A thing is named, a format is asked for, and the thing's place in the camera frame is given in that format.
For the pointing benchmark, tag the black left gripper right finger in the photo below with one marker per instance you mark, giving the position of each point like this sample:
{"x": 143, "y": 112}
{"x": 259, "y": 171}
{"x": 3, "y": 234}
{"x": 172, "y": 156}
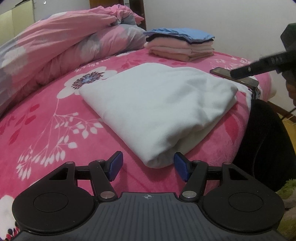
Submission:
{"x": 229, "y": 197}

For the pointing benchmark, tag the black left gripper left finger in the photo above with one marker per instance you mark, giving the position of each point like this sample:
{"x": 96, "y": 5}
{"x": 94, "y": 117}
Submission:
{"x": 66, "y": 197}

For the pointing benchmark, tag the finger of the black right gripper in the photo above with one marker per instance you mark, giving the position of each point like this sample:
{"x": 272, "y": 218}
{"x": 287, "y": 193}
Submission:
{"x": 279, "y": 62}

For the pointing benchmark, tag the white garment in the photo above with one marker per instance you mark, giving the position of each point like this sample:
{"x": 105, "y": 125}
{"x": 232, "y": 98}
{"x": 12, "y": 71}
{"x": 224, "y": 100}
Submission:
{"x": 158, "y": 110}

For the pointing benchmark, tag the pink folded clothes stack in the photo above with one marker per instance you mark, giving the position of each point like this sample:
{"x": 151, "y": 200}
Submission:
{"x": 175, "y": 49}

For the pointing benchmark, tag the black smartphone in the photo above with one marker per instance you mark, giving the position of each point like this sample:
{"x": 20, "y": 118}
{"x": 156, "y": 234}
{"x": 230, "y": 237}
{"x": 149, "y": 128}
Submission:
{"x": 225, "y": 73}

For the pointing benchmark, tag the blue folded garment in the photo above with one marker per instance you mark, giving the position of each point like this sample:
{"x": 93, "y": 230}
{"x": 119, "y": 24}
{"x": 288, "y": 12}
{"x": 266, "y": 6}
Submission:
{"x": 191, "y": 36}

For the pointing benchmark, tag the pink grey floral quilt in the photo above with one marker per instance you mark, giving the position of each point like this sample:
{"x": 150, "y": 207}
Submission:
{"x": 27, "y": 54}

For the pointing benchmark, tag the yellow-green cabinet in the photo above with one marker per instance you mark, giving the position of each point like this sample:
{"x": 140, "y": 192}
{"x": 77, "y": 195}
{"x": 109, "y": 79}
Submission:
{"x": 16, "y": 20}

